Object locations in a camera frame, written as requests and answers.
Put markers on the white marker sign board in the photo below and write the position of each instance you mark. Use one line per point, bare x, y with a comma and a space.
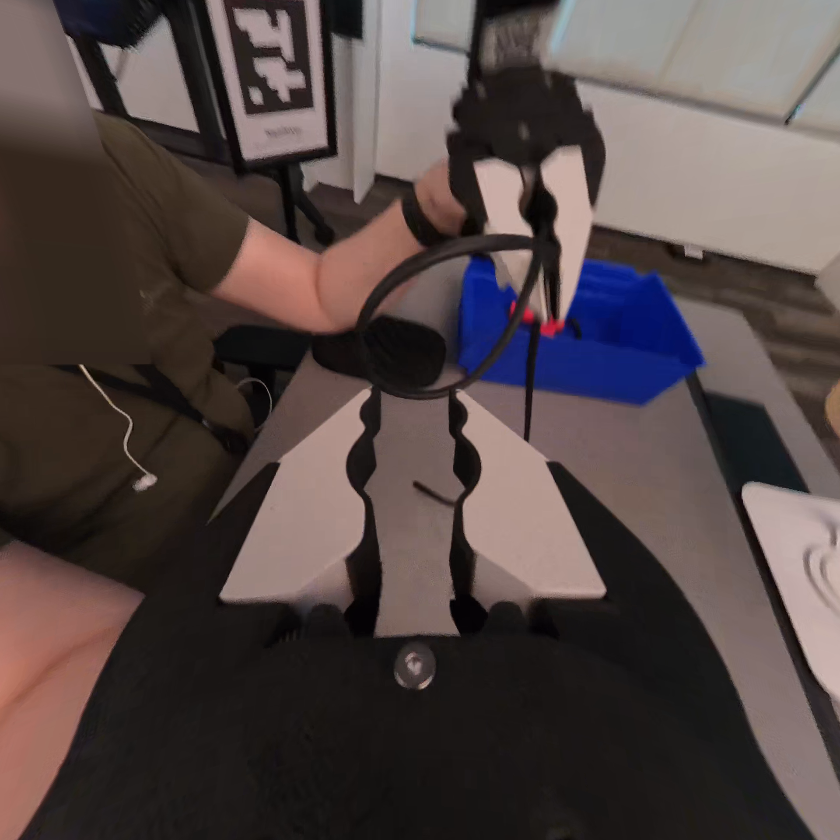
275, 141

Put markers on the person's left forearm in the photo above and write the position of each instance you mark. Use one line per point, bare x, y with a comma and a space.
341, 275

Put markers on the black table mat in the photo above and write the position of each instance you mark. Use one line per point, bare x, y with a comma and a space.
748, 439

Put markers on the large paned window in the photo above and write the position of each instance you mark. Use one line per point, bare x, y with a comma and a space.
656, 39

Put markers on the blue plastic bin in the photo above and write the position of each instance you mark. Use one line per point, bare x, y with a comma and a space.
590, 367

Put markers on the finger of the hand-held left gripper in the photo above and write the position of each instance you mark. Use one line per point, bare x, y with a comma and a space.
574, 210
502, 210

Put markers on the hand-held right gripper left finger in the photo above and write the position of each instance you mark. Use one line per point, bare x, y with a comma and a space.
295, 538

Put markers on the small black strip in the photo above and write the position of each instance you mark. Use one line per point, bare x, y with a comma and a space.
436, 493

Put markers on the person's left hand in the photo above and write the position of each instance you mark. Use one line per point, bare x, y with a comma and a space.
439, 197

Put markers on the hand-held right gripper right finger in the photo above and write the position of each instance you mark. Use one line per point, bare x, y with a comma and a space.
531, 538

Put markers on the person's right forearm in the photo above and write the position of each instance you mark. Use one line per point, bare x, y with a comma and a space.
52, 656

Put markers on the black sign stand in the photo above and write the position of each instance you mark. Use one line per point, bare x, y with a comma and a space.
295, 197

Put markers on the red device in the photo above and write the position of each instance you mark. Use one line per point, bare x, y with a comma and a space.
548, 325

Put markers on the white board stand base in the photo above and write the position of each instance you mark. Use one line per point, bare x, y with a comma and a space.
794, 558

